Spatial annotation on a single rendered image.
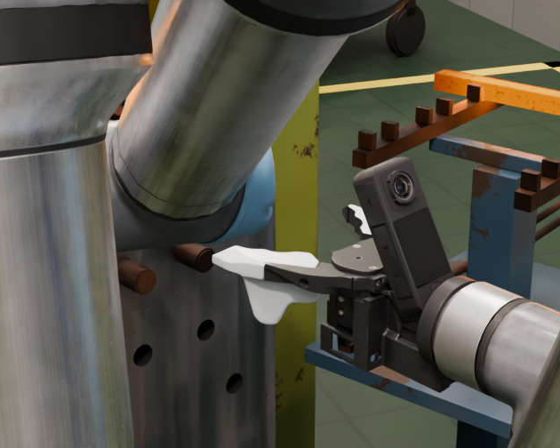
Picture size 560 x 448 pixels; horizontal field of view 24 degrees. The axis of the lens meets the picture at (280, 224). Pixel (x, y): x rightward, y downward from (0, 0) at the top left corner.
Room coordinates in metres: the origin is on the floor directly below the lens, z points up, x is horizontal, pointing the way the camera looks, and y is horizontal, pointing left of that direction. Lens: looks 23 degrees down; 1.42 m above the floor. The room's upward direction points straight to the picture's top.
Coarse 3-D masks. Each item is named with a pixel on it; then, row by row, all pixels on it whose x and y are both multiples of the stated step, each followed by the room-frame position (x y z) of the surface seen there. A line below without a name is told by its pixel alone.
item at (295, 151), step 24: (312, 96) 1.65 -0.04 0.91; (312, 120) 1.65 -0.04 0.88; (288, 144) 1.62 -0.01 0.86; (312, 144) 1.65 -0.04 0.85; (288, 168) 1.62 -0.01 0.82; (312, 168) 1.65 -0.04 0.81; (288, 192) 1.62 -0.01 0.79; (312, 192) 1.65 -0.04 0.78; (288, 216) 1.62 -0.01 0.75; (312, 216) 1.65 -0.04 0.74; (288, 240) 1.62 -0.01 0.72; (312, 240) 1.65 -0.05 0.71; (288, 312) 1.62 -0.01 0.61; (312, 312) 1.65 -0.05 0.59; (288, 336) 1.62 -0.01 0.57; (312, 336) 1.65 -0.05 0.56; (288, 360) 1.62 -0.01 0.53; (288, 384) 1.62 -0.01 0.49; (312, 384) 1.65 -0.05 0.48; (288, 408) 1.62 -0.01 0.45; (312, 408) 1.65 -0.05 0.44; (288, 432) 1.62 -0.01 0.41; (312, 432) 1.65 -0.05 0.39
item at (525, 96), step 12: (444, 72) 1.65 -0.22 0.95; (456, 72) 1.65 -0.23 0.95; (444, 84) 1.63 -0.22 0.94; (456, 84) 1.62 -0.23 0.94; (480, 84) 1.60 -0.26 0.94; (492, 84) 1.59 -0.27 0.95; (504, 84) 1.59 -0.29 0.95; (516, 84) 1.59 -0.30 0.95; (528, 84) 1.59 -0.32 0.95; (492, 96) 1.59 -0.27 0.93; (504, 96) 1.58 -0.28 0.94; (516, 96) 1.57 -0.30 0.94; (528, 96) 1.56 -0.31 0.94; (540, 96) 1.55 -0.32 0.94; (552, 96) 1.54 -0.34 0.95; (528, 108) 1.56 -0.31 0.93; (540, 108) 1.55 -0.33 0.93; (552, 108) 1.54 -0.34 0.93
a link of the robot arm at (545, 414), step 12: (552, 348) 0.65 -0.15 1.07; (552, 360) 0.64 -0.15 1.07; (540, 372) 0.66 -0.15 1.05; (552, 372) 0.64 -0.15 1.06; (540, 384) 0.65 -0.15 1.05; (552, 384) 0.64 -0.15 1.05; (540, 396) 0.64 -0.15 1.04; (552, 396) 0.63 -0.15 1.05; (528, 408) 0.65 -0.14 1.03; (540, 408) 0.64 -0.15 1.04; (552, 408) 0.63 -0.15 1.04; (528, 420) 0.65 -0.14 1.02; (540, 420) 0.64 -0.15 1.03; (552, 420) 0.63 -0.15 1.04; (516, 432) 0.66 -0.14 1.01; (528, 432) 0.64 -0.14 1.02; (540, 432) 0.63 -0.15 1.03; (552, 432) 0.63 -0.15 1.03; (516, 444) 0.65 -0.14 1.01; (528, 444) 0.64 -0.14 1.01; (540, 444) 0.63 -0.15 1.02; (552, 444) 0.63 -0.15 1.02
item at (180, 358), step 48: (240, 240) 1.30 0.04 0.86; (240, 288) 1.30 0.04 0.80; (144, 336) 1.21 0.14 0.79; (192, 336) 1.25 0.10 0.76; (240, 336) 1.30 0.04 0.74; (144, 384) 1.21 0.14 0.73; (192, 384) 1.25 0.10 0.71; (144, 432) 1.20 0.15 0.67; (192, 432) 1.25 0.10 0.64; (240, 432) 1.30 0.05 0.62
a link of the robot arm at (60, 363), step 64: (0, 0) 0.30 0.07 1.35; (64, 0) 0.31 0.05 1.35; (128, 0) 0.33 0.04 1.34; (0, 64) 0.29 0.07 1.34; (64, 64) 0.30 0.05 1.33; (128, 64) 0.32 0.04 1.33; (0, 128) 0.30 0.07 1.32; (64, 128) 0.31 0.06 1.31; (0, 192) 0.30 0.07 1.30; (64, 192) 0.31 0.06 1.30; (0, 256) 0.29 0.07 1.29; (64, 256) 0.31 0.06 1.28; (0, 320) 0.29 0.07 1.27; (64, 320) 0.30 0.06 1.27; (0, 384) 0.29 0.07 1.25; (64, 384) 0.29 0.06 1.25; (128, 384) 0.32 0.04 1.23
